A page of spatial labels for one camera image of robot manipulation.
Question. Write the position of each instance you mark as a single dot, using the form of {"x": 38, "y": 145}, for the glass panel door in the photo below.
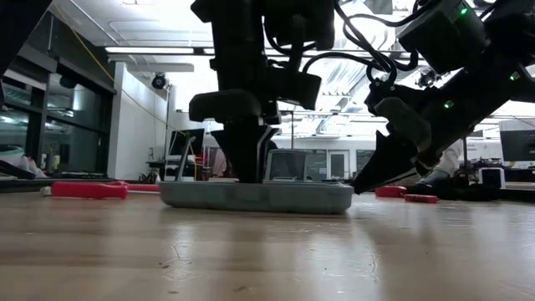
{"x": 337, "y": 165}

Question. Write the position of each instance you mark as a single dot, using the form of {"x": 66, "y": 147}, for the person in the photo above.
{"x": 451, "y": 159}

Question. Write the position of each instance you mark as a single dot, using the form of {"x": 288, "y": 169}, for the dark computer monitor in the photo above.
{"x": 179, "y": 142}
{"x": 518, "y": 144}

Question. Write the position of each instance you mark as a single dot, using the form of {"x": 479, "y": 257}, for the grey framed screen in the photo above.
{"x": 288, "y": 165}

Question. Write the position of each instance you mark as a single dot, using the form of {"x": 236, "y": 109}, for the long ceiling light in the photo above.
{"x": 146, "y": 49}

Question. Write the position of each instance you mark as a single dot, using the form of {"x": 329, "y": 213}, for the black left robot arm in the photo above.
{"x": 238, "y": 33}

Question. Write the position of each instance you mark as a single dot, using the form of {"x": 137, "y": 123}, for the red tape measure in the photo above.
{"x": 390, "y": 191}

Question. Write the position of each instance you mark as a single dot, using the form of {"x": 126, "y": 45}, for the black dome ceiling camera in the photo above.
{"x": 159, "y": 81}

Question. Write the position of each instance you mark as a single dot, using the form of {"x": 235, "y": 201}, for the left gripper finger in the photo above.
{"x": 242, "y": 154}
{"x": 264, "y": 154}

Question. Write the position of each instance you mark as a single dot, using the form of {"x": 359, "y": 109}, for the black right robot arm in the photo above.
{"x": 443, "y": 33}

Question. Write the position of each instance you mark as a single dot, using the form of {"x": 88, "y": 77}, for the grey plastic tool case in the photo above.
{"x": 251, "y": 198}

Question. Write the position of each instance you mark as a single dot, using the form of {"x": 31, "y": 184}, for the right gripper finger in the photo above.
{"x": 388, "y": 171}

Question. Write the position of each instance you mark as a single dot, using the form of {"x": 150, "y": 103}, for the small red hand tool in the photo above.
{"x": 421, "y": 199}

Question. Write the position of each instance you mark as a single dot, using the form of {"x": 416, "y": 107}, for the white boxy device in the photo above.
{"x": 493, "y": 177}

